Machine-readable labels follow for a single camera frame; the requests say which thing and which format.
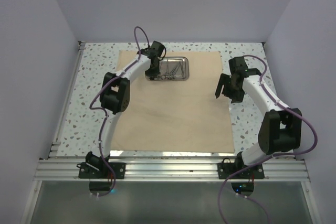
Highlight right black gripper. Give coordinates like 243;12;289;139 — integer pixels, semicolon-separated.
216;73;245;104

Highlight beige cloth wrap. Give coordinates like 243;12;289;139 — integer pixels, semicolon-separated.
111;51;235;153

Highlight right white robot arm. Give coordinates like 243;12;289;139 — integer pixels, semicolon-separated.
215;56;302;178

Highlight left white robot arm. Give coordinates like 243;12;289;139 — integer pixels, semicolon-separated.
81;41;166;178

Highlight steel instrument tray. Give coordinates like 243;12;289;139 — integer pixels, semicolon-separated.
145;57;190;81

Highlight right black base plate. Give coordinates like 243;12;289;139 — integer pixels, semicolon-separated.
217;157;265;179

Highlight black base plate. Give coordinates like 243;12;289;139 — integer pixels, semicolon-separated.
77;162;126;179
217;157;265;179

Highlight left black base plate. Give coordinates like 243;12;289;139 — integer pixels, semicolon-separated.
77;162;126;179

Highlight aluminium rail frame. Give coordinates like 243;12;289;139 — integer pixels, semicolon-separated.
22;42;321;223

